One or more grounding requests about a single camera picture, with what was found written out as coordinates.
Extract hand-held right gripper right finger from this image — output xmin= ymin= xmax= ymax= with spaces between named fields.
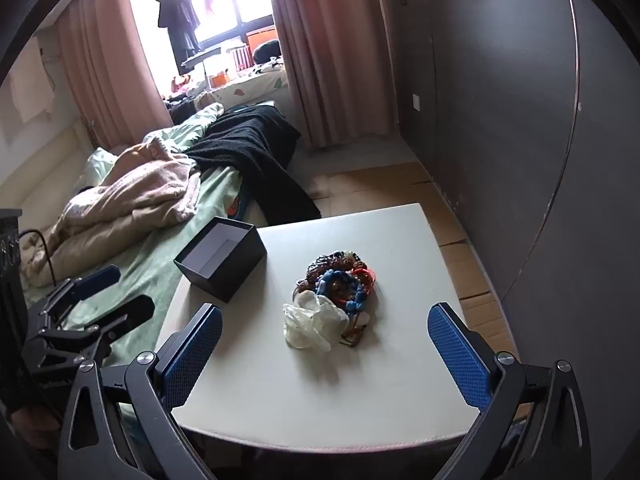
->
xmin=426 ymin=302 xmax=593 ymax=480

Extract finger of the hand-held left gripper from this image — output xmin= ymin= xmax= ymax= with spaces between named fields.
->
xmin=32 ymin=265 xmax=122 ymax=331
xmin=22 ymin=294 xmax=156 ymax=366

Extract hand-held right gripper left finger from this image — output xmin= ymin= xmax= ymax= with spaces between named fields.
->
xmin=57 ymin=302 xmax=223 ymax=480

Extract dark jewelry box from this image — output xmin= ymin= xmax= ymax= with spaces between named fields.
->
xmin=173 ymin=217 xmax=267 ymax=304

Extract white translucent plastic bag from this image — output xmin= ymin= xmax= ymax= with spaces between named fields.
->
xmin=283 ymin=291 xmax=349 ymax=352

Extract pile of beaded bracelets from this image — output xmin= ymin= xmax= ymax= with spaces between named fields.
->
xmin=292 ymin=249 xmax=377 ymax=348

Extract green bed sheet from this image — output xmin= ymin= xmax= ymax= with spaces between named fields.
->
xmin=30 ymin=105 xmax=261 ymax=361

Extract pink fleece blanket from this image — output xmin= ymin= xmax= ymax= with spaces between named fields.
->
xmin=20 ymin=137 xmax=203 ymax=288

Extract white table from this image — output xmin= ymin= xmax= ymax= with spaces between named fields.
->
xmin=155 ymin=203 xmax=521 ymax=448

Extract cardboard floor sheets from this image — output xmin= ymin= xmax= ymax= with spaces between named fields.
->
xmin=320 ymin=162 xmax=521 ymax=351

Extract black knitted blanket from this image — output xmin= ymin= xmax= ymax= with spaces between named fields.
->
xmin=182 ymin=105 xmax=322 ymax=223

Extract pink curtain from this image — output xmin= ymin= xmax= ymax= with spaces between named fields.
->
xmin=265 ymin=0 xmax=396 ymax=150
xmin=52 ymin=0 xmax=173 ymax=153

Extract white patterned bedding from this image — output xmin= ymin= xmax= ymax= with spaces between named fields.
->
xmin=200 ymin=57 xmax=288 ymax=111

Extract dark grey wardrobe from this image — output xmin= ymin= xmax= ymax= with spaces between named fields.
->
xmin=377 ymin=0 xmax=640 ymax=480

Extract hanging dark clothes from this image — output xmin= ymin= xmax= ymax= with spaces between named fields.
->
xmin=156 ymin=0 xmax=202 ymax=63

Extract black pillow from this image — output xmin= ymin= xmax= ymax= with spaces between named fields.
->
xmin=252 ymin=40 xmax=281 ymax=63

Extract black cable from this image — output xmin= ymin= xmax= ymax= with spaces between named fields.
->
xmin=19 ymin=229 xmax=57 ymax=288

